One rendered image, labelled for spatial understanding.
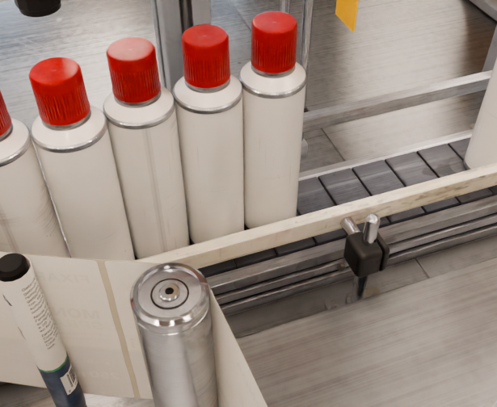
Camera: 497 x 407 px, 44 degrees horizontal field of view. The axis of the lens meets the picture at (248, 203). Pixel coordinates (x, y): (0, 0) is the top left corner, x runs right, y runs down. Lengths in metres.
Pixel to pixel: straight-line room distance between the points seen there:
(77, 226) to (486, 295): 0.34
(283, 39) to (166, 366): 0.24
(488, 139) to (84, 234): 0.38
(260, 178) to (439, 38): 0.53
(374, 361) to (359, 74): 0.48
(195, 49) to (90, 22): 0.60
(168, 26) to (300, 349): 0.30
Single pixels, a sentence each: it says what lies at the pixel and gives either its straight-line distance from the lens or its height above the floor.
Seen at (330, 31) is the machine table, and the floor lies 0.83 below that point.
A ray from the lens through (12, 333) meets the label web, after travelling 0.41.
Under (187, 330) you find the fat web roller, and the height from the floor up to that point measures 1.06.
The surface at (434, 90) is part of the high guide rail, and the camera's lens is 0.63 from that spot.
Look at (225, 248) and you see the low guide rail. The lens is 0.52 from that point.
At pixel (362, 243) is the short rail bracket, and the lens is 0.52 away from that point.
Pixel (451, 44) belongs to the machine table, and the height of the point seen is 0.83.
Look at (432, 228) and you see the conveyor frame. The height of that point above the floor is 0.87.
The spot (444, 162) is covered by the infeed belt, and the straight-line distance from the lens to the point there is 0.67.
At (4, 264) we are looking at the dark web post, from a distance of 0.33.
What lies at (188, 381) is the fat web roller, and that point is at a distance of 0.33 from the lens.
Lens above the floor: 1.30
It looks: 45 degrees down
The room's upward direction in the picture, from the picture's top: straight up
